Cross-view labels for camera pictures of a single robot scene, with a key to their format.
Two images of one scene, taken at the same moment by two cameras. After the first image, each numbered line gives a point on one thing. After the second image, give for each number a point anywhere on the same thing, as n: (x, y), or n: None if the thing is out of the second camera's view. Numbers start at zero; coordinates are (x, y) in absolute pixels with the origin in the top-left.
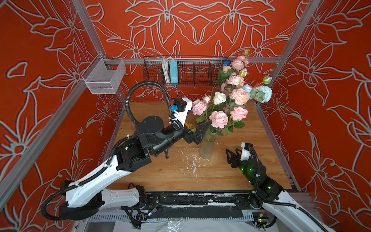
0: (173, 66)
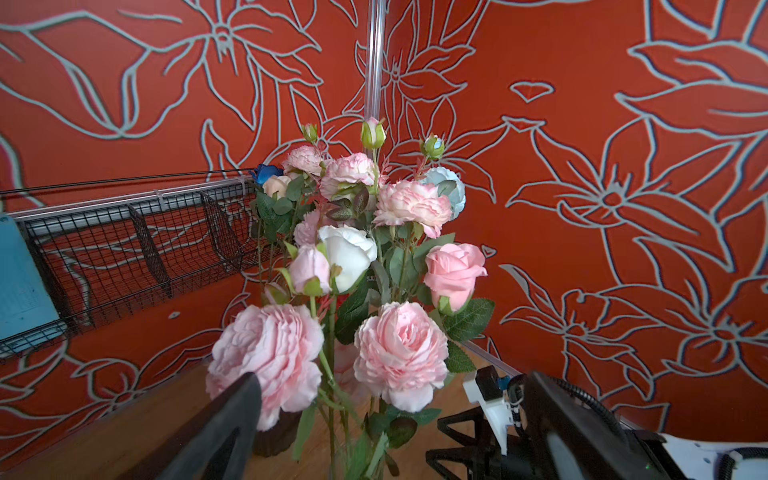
0: (25, 299)
